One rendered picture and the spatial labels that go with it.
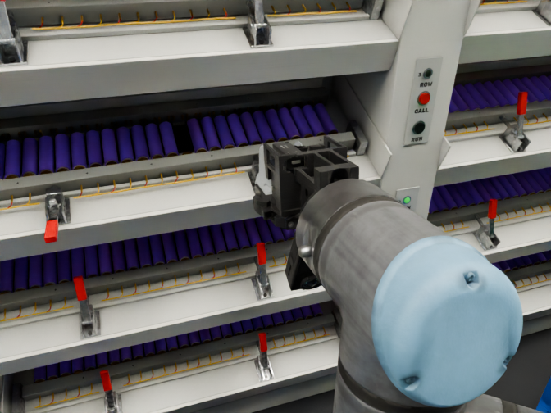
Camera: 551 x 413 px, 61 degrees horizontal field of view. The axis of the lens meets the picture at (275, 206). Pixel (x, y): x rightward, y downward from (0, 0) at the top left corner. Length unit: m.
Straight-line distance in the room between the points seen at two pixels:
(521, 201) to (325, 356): 0.49
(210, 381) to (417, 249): 0.67
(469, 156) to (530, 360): 0.59
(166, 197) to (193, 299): 0.19
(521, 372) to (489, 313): 0.93
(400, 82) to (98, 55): 0.38
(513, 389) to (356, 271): 0.90
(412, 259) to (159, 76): 0.38
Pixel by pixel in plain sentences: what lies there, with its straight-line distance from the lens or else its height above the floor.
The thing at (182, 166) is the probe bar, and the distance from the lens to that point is 0.66.
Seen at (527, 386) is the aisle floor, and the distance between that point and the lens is 1.20.
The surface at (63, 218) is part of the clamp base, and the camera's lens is 0.64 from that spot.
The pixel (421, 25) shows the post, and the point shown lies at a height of 0.73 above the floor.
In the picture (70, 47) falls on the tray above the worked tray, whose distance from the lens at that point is 0.59.
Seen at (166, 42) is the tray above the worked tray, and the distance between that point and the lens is 0.58.
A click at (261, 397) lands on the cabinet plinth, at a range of 1.01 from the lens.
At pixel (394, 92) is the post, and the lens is 0.67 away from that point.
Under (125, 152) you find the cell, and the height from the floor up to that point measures 0.57.
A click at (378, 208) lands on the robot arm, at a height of 0.67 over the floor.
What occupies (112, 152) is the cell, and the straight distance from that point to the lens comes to 0.69.
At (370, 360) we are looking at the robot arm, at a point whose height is 0.61.
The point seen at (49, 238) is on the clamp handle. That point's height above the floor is 0.54.
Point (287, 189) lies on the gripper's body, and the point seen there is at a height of 0.62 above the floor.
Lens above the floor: 0.85
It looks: 31 degrees down
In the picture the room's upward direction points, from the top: straight up
